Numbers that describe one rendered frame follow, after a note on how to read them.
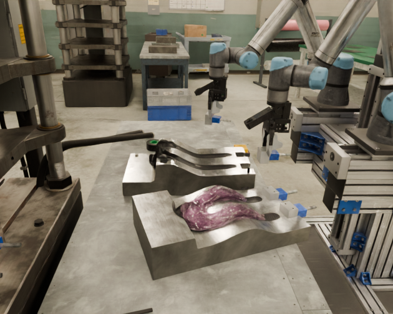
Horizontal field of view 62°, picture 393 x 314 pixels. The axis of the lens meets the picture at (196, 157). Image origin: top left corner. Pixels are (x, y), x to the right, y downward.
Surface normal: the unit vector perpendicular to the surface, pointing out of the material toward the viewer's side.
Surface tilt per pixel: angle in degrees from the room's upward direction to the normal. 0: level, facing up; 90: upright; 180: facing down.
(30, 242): 0
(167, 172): 90
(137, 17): 90
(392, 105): 97
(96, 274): 0
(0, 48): 90
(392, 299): 0
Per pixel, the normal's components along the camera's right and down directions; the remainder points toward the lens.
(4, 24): 0.07, 0.42
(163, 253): 0.36, 0.40
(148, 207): 0.03, -0.91
